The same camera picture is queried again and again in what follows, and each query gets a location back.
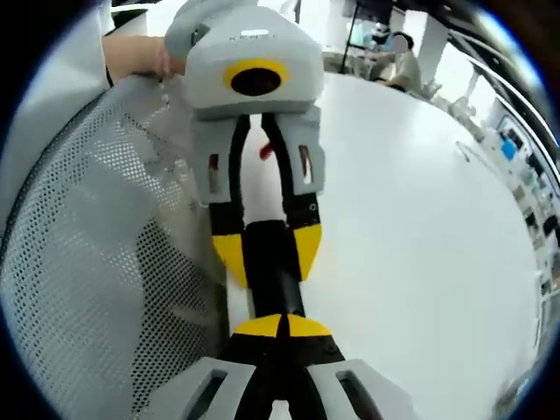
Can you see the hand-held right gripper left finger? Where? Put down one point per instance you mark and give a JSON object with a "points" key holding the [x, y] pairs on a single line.
{"points": [[245, 350]]}

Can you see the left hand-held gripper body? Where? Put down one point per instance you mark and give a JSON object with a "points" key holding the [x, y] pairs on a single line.
{"points": [[210, 87]]}

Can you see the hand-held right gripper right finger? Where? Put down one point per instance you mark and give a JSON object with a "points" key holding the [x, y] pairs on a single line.
{"points": [[319, 350]]}

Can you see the black remote control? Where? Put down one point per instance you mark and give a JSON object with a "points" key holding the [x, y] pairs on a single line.
{"points": [[273, 262]]}

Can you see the grey mesh office chair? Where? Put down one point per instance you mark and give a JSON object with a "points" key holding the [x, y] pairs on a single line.
{"points": [[87, 262]]}

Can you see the black tripod stand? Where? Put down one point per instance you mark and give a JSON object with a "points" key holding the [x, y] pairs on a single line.
{"points": [[348, 48]]}

